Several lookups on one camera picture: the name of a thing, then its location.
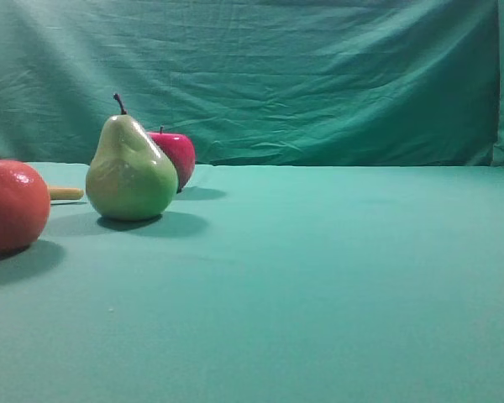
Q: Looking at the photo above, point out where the orange tangerine fruit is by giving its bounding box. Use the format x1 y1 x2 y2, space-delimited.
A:
0 160 50 254

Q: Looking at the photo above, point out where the green pear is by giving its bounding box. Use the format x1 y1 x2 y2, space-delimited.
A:
85 92 179 222

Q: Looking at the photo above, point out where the red apple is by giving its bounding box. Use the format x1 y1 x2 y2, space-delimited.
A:
148 127 196 193

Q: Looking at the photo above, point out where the yellow banana tip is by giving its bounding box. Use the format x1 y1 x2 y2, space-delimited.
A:
48 186 84 201

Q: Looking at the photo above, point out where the green tablecloth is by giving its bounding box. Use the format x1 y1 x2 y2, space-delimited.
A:
0 165 504 402

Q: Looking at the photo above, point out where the green backdrop cloth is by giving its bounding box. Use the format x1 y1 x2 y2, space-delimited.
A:
0 1 504 166

